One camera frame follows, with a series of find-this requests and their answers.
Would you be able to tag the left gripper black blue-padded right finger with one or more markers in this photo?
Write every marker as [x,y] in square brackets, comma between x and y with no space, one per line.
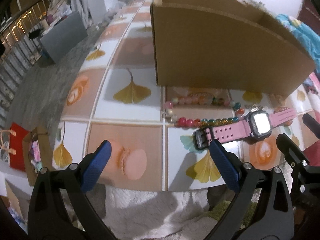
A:
[273,216]

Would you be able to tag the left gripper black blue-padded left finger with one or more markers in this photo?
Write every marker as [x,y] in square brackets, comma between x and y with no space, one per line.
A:
[48,217]

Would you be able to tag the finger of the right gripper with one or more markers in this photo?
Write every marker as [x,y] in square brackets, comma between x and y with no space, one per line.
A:
[311,124]
[305,177]

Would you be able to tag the pink strap digital watch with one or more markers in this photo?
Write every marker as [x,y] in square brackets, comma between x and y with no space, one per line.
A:
[257,125]

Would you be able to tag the white fluffy rug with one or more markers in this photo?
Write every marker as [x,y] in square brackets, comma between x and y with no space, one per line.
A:
[162,215]

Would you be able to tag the brown paper bag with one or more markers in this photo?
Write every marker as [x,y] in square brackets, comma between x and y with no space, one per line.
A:
[37,153]

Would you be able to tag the blue crumpled blanket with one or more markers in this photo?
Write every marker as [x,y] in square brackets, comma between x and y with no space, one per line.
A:
[304,34]

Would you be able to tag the red paper bag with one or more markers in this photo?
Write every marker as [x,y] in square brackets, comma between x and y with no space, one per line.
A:
[16,161]

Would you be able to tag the patterned ginkgo table mat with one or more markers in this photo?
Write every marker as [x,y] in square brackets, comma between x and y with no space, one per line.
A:
[115,97]

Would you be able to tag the brown cardboard box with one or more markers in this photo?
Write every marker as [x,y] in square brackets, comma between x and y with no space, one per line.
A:
[225,44]

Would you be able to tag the grey storage box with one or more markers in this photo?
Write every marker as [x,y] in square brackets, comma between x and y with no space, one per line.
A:
[63,37]

